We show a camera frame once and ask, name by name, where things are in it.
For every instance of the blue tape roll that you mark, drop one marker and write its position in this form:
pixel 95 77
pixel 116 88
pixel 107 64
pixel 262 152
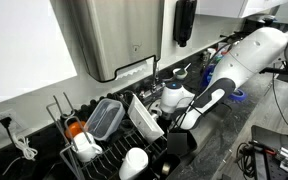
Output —
pixel 240 96

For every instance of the white wall outlet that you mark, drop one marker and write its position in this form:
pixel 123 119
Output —
pixel 17 121

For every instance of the clear plastic container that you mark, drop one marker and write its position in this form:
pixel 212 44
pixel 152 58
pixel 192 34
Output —
pixel 104 120

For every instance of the black wall soap dispenser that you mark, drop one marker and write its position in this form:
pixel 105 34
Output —
pixel 184 23

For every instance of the white bowl with food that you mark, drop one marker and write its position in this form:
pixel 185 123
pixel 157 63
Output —
pixel 179 75

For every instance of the small dark jar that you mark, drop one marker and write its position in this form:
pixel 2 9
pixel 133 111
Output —
pixel 205 56

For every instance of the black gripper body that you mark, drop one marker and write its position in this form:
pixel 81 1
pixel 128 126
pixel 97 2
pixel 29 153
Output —
pixel 177 143

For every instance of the orange cup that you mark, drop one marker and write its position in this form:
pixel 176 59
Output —
pixel 74 128

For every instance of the white paper towel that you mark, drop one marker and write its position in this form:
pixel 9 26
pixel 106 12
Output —
pixel 132 70

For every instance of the chrome sink faucet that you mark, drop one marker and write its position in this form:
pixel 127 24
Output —
pixel 155 71

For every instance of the black plastic lunchbox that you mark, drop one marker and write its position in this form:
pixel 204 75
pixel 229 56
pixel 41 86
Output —
pixel 193 143

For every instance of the small metal cup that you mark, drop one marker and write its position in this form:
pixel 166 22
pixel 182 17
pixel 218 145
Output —
pixel 165 169

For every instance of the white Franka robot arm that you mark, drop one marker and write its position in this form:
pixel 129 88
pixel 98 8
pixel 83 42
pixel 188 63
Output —
pixel 250 56

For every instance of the stainless steel sink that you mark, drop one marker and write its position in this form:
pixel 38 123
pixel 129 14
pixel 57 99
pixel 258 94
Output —
pixel 210 128

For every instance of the black equipment case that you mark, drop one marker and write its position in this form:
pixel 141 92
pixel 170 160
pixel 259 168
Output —
pixel 270 133

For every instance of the white mug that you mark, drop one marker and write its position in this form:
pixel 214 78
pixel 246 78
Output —
pixel 85 148

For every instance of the black table bar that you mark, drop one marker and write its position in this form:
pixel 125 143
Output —
pixel 284 71

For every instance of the steel paper towel dispenser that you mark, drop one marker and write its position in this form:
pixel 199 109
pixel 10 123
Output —
pixel 117 40

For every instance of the white tumbler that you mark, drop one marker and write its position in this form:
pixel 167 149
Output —
pixel 134 163

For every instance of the black power plug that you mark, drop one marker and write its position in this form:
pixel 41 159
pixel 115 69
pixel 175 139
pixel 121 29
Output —
pixel 5 122

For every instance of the white spoon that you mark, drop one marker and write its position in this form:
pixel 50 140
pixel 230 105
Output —
pixel 187 66

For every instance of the black utensil caddy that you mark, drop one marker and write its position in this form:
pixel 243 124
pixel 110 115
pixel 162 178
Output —
pixel 174 161

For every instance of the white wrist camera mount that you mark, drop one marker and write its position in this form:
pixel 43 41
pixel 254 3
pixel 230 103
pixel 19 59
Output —
pixel 155 109

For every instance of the white wall cabinet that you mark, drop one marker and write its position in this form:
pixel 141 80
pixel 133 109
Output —
pixel 224 8

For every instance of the red white packet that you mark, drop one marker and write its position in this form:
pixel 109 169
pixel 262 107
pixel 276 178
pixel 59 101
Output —
pixel 223 47

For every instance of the teal container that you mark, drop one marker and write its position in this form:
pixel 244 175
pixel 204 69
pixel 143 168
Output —
pixel 218 59

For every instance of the small white bottle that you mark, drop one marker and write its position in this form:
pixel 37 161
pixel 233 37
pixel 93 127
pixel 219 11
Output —
pixel 211 52

